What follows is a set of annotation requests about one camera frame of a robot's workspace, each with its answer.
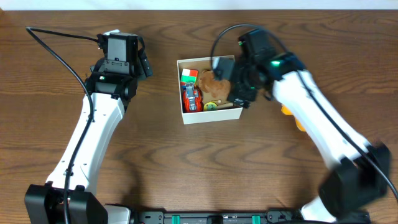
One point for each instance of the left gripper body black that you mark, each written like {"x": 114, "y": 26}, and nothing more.
{"x": 145, "y": 64}

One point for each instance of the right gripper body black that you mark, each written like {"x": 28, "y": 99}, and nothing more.
{"x": 252, "y": 89}

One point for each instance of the brown plush toy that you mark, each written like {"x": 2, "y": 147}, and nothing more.
{"x": 216, "y": 88}

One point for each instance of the multicoloured puzzle cube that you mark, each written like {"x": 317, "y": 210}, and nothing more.
{"x": 188, "y": 76}

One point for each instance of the white cardboard box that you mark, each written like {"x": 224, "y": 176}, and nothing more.
{"x": 203, "y": 116}

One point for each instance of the yellow round toy with handle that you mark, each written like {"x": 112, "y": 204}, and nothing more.
{"x": 216, "y": 105}

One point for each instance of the red toy car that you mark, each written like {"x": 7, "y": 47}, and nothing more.
{"x": 192, "y": 99}

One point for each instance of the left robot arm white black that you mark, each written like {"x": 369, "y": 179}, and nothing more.
{"x": 68, "y": 194}

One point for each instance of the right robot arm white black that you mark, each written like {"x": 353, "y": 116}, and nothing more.
{"x": 359, "y": 171}

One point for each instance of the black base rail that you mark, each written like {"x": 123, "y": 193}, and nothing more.
{"x": 236, "y": 217}

